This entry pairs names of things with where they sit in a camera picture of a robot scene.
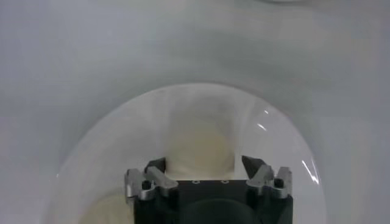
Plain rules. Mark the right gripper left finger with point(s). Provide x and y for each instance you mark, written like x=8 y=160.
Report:
x=158 y=179

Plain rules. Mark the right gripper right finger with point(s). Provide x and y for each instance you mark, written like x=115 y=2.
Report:
x=262 y=178

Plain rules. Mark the white round plate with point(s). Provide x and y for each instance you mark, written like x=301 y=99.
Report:
x=122 y=137

